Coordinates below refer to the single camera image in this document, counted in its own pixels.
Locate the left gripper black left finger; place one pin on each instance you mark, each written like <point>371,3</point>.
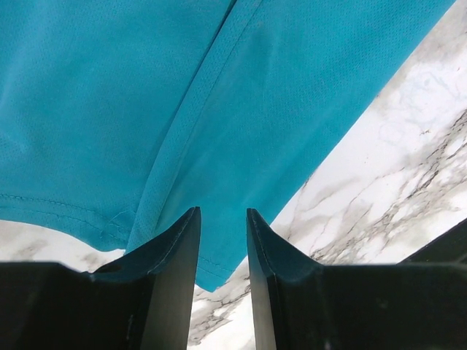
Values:
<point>142,300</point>

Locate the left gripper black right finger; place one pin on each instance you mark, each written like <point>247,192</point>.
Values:
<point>298,303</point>

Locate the teal t shirt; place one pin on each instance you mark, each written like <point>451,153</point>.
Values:
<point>118,116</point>

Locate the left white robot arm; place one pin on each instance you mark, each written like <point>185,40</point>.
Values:
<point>143,299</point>

